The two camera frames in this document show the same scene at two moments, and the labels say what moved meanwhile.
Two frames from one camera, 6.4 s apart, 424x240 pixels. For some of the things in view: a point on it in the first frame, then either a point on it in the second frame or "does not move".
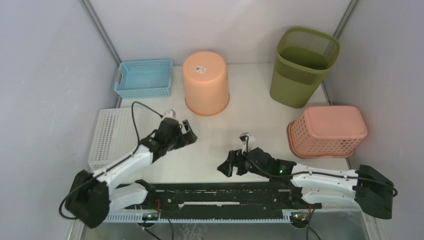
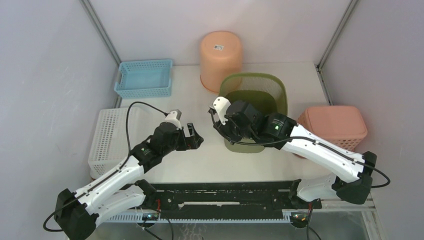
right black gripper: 235,158 → 224,129
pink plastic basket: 323,131 does not move
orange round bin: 205,79 → 221,55
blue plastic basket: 144,78 does not move
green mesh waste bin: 305,56 → 268,92
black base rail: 247,198 does not move
